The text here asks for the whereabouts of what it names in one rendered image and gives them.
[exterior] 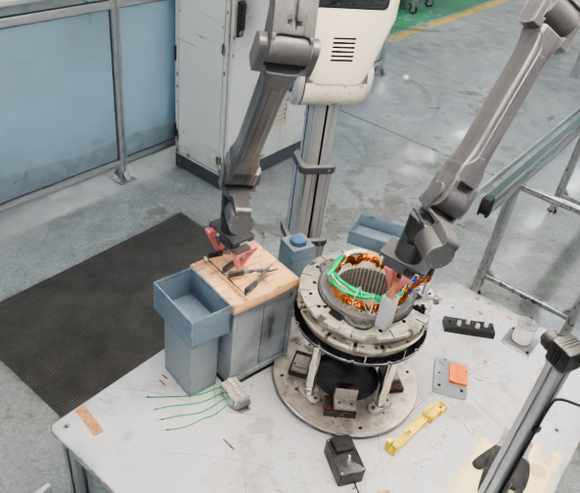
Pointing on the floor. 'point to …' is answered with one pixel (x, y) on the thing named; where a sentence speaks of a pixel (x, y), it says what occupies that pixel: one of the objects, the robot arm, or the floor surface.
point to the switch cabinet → (222, 86)
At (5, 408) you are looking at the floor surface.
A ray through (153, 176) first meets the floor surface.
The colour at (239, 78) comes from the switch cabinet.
